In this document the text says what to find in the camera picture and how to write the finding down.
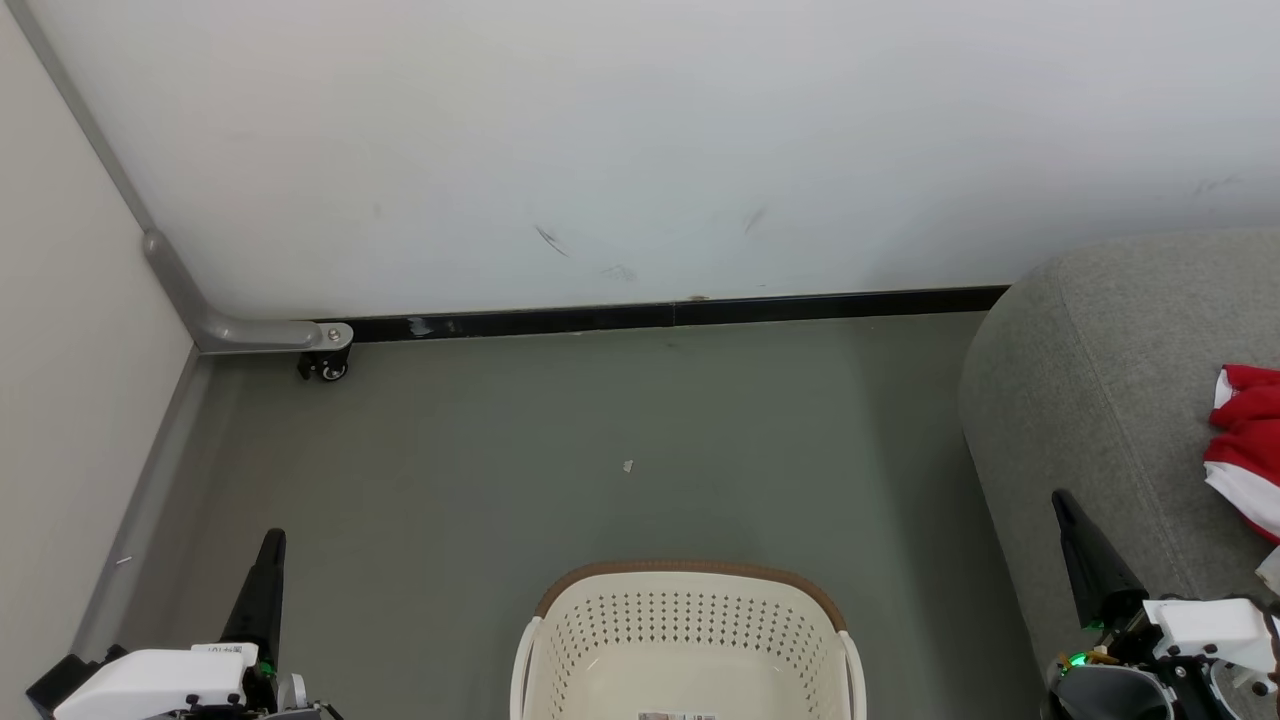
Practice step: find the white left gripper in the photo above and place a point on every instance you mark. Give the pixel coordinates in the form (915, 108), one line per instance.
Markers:
(160, 685)

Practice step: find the red and white garment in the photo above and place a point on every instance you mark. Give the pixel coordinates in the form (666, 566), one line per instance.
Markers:
(1250, 440)

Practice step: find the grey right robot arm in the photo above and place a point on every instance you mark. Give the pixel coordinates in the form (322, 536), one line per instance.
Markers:
(1110, 695)

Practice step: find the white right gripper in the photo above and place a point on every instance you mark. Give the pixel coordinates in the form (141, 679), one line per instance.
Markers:
(1210, 625)

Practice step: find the black baseboard strip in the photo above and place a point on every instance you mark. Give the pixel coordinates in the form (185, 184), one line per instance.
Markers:
(700, 313)

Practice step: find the beige perforated laundry basket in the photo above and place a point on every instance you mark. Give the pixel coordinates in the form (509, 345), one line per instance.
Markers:
(690, 640)

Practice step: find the grey fabric sofa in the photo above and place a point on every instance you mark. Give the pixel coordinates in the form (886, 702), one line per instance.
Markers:
(1090, 400)

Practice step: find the grey baseboard strip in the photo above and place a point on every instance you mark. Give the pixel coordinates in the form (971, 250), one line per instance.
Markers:
(140, 500)

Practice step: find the small black caster wheel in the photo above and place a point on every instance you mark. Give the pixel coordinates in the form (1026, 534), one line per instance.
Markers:
(328, 367)

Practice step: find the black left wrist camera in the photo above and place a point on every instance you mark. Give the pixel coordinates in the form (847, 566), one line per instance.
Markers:
(60, 680)

